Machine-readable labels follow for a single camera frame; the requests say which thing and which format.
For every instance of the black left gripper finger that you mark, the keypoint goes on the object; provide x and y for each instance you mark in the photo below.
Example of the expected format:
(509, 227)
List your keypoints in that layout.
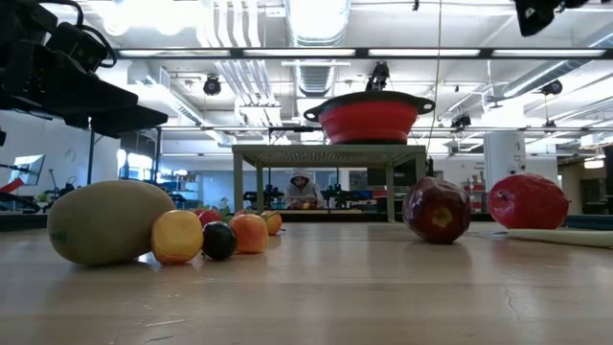
(72, 86)
(129, 120)

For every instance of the red colander grey rim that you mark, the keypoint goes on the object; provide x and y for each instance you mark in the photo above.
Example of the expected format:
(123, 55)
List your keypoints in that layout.
(369, 122)

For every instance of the black ceiling spotlight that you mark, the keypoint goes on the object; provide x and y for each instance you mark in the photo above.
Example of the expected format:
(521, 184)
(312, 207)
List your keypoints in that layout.
(460, 121)
(212, 85)
(551, 87)

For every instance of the background computer monitor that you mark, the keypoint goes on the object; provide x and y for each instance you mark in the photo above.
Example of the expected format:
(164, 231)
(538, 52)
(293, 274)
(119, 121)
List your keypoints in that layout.
(29, 167)

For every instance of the white room pillar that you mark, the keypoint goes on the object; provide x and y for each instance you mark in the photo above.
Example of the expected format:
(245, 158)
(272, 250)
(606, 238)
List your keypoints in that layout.
(503, 153)

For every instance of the dark purple plum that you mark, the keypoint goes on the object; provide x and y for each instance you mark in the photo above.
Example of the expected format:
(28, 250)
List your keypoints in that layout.
(219, 241)

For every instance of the person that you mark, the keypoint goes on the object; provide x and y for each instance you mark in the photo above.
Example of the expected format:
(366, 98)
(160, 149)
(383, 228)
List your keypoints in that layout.
(302, 191)

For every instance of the green perforated metal shelf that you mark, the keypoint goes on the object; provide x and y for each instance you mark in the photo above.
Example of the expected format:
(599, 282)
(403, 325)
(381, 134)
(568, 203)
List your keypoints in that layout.
(325, 155)

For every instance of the dark red apple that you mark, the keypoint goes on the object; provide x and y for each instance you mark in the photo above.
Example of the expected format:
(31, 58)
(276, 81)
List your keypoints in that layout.
(436, 211)

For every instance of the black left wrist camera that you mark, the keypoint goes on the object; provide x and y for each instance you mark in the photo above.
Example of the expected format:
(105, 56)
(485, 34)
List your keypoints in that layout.
(76, 45)

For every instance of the black overhead camera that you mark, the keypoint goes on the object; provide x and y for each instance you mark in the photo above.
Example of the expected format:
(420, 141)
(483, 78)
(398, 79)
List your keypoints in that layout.
(378, 76)

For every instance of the silver ceiling duct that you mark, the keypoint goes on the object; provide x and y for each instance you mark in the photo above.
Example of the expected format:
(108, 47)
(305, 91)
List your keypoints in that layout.
(316, 19)

